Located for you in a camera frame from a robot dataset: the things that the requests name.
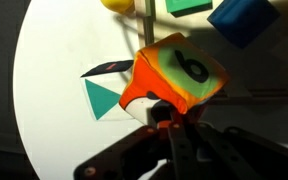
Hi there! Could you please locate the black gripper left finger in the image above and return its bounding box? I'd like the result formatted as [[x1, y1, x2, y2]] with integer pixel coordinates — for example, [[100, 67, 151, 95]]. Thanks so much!
[[73, 123, 198, 180]]

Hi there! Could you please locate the green block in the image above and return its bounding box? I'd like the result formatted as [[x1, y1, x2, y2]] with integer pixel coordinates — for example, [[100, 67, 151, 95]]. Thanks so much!
[[164, 0, 214, 18]]

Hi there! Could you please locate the white soft cube teal triangle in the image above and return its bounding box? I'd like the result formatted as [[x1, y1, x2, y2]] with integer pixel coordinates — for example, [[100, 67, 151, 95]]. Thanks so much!
[[79, 59, 142, 122]]

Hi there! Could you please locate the orange soft cube number six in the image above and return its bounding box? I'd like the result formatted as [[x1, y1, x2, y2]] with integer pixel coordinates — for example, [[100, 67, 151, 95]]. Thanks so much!
[[118, 32, 231, 126]]

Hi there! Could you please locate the yellow lemon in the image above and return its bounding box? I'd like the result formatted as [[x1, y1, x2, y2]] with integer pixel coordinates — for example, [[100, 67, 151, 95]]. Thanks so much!
[[99, 0, 136, 15]]

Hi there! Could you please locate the blue block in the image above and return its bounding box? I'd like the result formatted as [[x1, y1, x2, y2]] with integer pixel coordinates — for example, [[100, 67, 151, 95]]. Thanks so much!
[[206, 0, 281, 50]]

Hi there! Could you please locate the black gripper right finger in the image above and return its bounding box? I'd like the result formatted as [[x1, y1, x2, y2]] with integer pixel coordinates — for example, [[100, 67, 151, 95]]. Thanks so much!
[[195, 122, 288, 180]]

